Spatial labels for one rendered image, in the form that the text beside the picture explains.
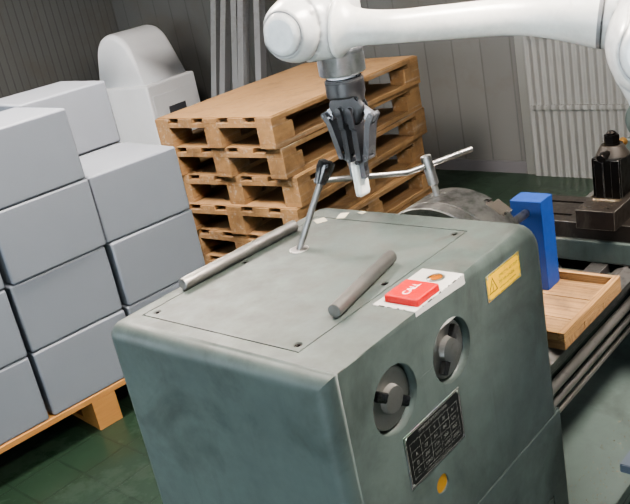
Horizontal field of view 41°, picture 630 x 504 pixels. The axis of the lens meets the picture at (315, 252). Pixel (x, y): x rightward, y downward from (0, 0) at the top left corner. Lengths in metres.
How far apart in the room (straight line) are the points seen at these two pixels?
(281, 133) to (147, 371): 2.93
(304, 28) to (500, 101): 4.51
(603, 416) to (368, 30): 1.23
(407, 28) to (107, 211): 2.34
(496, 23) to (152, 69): 5.77
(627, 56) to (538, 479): 0.80
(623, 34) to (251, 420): 0.74
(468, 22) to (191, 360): 0.70
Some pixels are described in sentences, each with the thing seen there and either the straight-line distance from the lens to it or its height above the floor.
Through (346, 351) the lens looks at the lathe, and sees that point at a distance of 1.13.
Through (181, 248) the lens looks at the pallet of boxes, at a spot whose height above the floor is 0.59.
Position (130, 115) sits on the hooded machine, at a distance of 7.17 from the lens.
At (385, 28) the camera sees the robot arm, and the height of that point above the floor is 1.61.
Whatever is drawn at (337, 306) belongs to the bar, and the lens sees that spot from 1.22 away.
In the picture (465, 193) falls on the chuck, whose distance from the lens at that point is 1.73.
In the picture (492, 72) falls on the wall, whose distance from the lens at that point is 5.81.
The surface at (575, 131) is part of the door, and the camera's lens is 5.59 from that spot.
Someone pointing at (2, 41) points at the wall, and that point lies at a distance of 7.88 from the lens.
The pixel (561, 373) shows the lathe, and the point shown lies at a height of 0.79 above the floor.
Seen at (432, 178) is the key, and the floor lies 1.27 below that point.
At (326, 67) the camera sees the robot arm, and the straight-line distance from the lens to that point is 1.58.
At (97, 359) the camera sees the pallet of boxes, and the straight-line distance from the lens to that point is 3.66.
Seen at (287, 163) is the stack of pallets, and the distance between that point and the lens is 4.23.
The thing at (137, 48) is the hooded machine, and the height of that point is 1.17.
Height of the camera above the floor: 1.78
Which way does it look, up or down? 21 degrees down
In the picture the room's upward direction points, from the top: 12 degrees counter-clockwise
